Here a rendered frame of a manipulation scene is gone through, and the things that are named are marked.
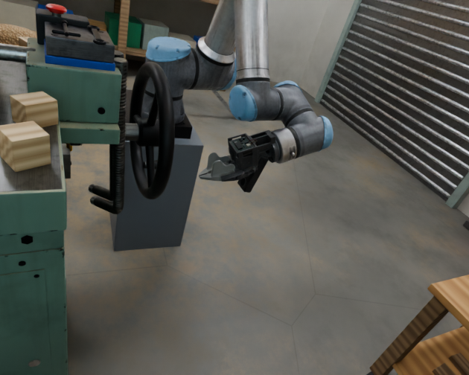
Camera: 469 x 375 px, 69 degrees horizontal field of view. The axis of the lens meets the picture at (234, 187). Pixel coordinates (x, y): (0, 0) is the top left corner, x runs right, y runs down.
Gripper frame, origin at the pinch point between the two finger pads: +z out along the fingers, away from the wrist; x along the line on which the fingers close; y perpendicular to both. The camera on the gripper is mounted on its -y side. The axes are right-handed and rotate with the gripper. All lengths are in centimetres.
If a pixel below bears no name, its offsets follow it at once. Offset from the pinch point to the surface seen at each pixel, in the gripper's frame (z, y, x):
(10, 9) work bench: 70, -10, -284
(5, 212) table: 29, 32, 32
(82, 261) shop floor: 48, -56, -38
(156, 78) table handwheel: 6.5, 30.1, 4.2
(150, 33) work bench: -35, -48, -278
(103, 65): 14.7, 35.9, 7.9
